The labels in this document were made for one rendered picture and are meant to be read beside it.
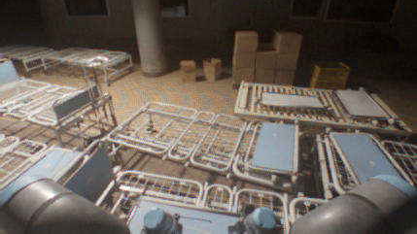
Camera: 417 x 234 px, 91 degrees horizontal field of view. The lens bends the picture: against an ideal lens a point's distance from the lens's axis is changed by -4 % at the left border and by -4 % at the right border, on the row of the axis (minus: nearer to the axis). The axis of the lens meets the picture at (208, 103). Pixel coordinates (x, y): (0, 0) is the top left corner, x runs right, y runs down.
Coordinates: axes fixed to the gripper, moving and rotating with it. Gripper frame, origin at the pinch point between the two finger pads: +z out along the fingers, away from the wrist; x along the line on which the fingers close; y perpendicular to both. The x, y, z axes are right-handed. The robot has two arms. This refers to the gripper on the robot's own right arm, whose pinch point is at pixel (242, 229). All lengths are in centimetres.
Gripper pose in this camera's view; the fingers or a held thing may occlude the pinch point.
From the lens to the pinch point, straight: 132.0
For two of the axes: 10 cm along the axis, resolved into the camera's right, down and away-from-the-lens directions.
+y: 1.0, 7.9, -6.0
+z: -1.6, 6.1, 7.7
